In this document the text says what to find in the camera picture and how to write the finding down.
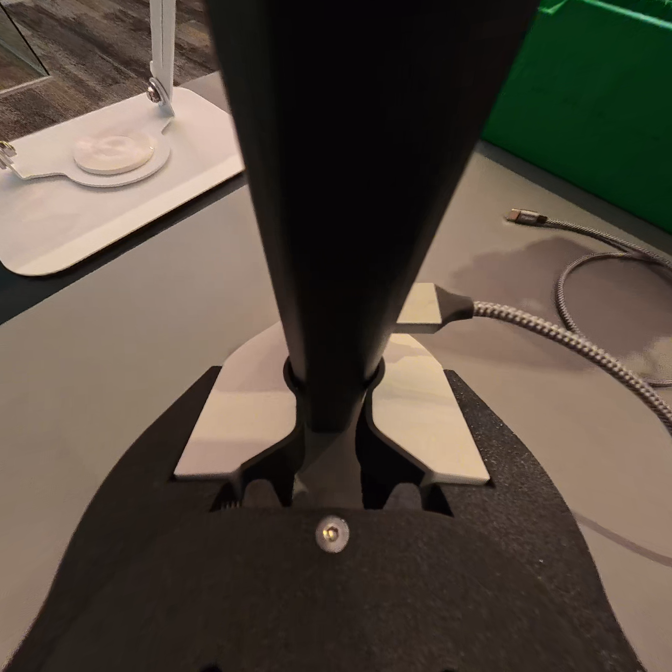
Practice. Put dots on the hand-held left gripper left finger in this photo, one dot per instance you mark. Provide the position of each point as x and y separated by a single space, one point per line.
236 414

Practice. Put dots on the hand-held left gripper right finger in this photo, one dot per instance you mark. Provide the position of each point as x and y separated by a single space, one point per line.
430 420

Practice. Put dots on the white stand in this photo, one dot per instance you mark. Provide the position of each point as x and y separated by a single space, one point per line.
120 210

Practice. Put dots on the green bin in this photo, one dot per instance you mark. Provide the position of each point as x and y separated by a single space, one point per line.
588 105

